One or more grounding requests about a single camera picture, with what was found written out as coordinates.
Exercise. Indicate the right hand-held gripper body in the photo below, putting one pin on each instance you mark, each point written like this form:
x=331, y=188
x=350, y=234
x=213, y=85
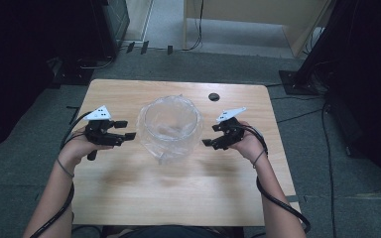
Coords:
x=233, y=134

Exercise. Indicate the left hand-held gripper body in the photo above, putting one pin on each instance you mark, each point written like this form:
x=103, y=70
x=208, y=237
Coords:
x=100, y=132

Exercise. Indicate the clear plastic bag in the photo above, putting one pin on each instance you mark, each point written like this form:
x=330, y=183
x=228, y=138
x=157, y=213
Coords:
x=145, y=140

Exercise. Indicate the clear plastic cylindrical bin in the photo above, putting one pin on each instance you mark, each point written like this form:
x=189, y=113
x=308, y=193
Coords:
x=172, y=132

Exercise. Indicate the person's right hand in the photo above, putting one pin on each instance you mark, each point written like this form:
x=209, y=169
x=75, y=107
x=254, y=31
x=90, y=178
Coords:
x=251, y=145

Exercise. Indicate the person's left hand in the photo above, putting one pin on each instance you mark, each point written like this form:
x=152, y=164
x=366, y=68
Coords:
x=76, y=148

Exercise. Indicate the grey right wrist band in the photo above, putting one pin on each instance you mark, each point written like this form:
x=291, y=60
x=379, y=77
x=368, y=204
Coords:
x=258, y=158

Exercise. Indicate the grey wrist band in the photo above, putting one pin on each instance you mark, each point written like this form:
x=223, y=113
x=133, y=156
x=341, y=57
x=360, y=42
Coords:
x=64, y=169
x=258, y=158

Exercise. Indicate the grey left wrist band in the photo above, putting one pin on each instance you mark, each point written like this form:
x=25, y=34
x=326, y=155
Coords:
x=64, y=169

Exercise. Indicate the grey floor tape piece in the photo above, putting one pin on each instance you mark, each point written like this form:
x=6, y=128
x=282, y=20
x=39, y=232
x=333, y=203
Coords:
x=294, y=198

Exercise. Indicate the person's dark clothing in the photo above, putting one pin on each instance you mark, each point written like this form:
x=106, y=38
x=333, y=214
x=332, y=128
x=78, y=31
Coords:
x=172, y=232

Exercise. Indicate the black cabinet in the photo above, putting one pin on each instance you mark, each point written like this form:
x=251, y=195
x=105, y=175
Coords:
x=114, y=23

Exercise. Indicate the light wooden furniture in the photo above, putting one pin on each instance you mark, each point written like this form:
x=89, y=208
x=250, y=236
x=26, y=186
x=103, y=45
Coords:
x=254, y=13

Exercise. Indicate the black floor base plate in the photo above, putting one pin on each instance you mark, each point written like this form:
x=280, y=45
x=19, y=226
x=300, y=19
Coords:
x=74, y=72

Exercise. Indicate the black stand with base plate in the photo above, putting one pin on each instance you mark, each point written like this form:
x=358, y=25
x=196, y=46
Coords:
x=324, y=43

